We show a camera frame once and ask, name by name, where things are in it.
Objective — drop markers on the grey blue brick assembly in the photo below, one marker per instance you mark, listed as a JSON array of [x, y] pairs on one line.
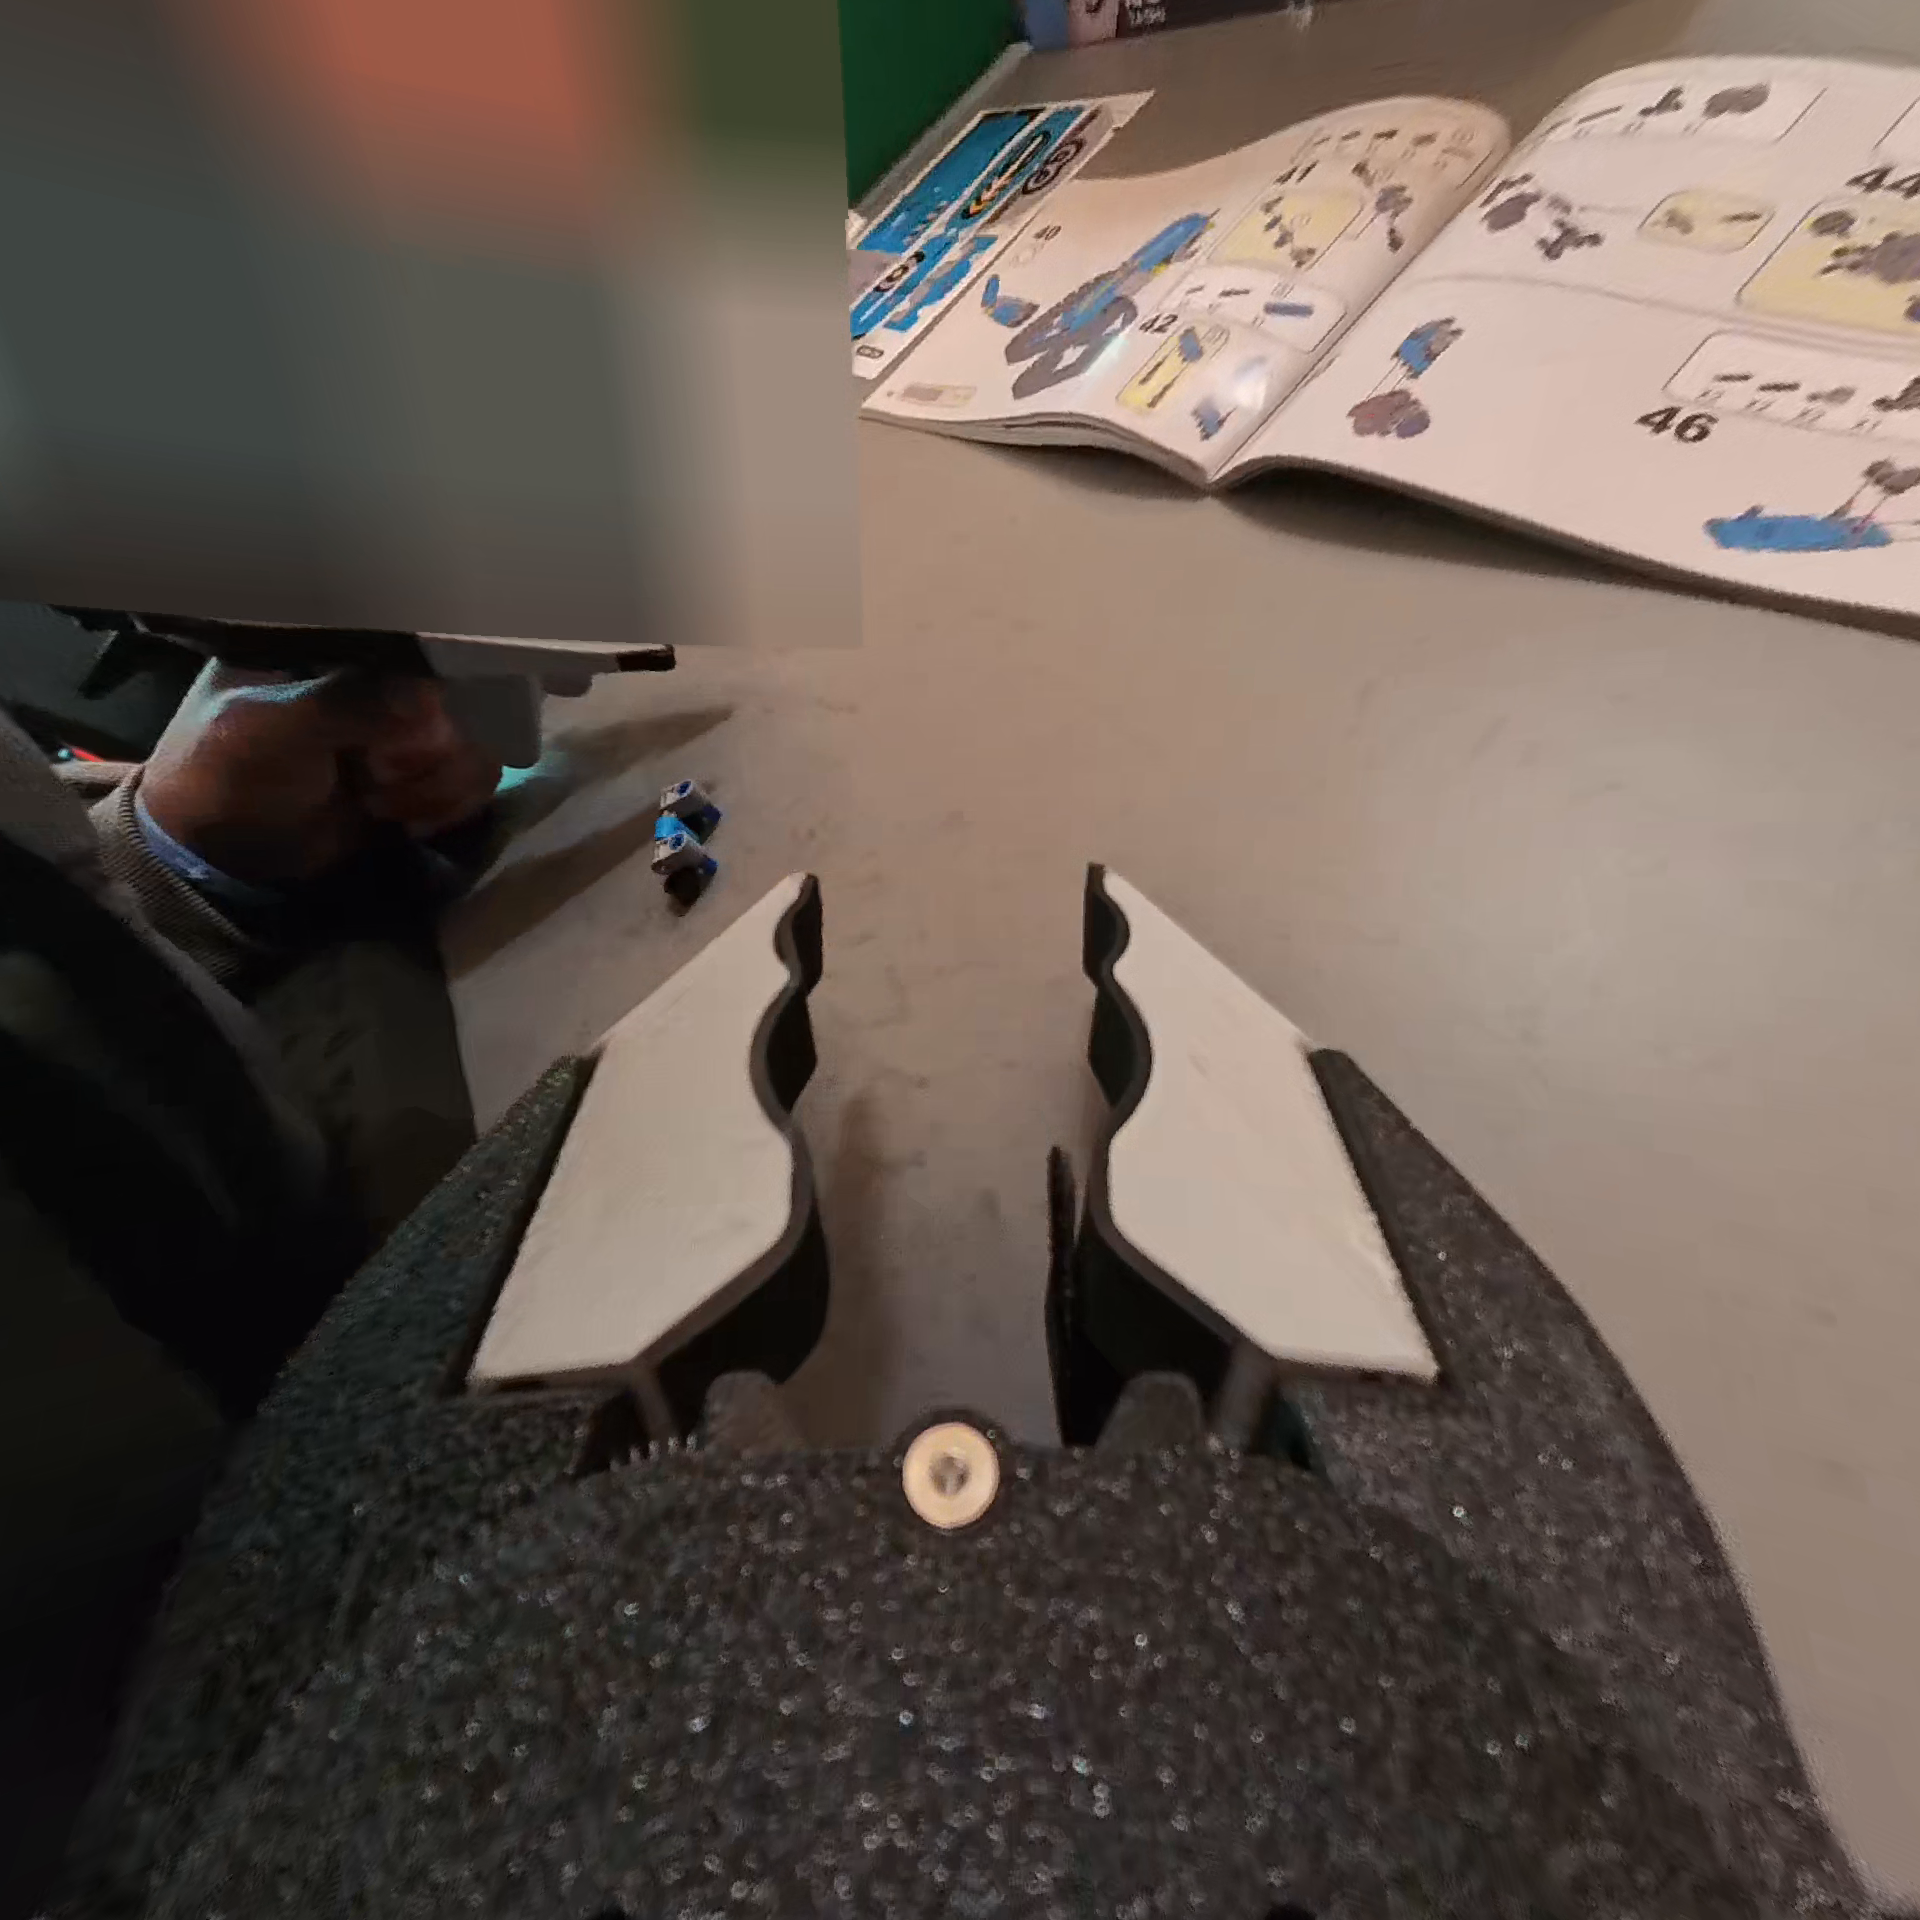
[[682, 850]]

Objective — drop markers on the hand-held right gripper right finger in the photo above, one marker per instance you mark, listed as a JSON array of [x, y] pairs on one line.
[[1259, 1202]]

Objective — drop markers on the person's dark clothing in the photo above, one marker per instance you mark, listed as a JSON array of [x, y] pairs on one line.
[[149, 1125]]

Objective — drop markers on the grey desk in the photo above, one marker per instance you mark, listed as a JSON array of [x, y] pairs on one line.
[[1348, 901]]

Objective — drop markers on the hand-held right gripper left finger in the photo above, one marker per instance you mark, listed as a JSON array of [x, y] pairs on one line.
[[660, 1185]]

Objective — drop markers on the person's left forearm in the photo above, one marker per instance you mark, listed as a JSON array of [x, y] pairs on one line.
[[165, 885]]

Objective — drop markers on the sticker sheet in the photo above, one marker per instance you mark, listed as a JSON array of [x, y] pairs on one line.
[[961, 211]]

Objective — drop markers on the person's left hand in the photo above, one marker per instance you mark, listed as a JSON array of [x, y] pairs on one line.
[[299, 764]]

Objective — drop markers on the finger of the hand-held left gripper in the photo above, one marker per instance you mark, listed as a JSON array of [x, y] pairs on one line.
[[569, 658]]

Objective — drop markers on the instruction booklet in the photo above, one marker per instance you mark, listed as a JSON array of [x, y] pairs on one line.
[[1499, 301]]

